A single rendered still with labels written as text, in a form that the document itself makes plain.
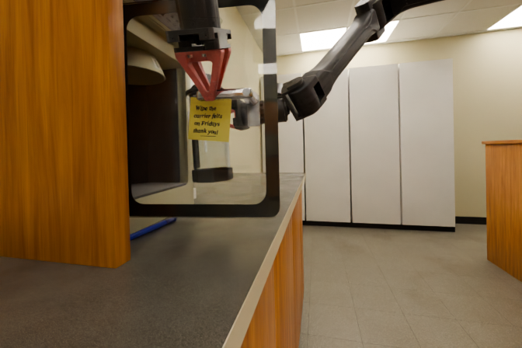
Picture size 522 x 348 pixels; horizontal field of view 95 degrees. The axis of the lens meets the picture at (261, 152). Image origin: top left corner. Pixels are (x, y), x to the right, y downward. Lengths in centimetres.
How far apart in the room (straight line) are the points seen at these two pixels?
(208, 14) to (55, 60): 26
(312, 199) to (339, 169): 56
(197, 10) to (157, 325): 36
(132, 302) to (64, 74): 34
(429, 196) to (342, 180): 106
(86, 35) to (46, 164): 21
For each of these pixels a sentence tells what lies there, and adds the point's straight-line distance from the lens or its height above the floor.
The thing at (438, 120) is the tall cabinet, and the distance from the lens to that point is 381.
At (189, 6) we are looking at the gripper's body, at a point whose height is 130.
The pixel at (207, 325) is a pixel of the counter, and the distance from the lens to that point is 30.
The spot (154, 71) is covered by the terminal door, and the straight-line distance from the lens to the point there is 51.
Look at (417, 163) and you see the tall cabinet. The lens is 371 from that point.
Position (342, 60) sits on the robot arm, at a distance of 66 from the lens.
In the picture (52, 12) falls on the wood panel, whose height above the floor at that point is 133.
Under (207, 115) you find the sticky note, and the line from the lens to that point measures 45.
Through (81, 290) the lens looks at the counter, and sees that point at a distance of 41.
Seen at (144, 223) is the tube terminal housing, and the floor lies 95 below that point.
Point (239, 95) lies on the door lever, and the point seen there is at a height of 119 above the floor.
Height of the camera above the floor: 111
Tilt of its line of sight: 1 degrees down
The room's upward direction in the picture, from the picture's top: 1 degrees counter-clockwise
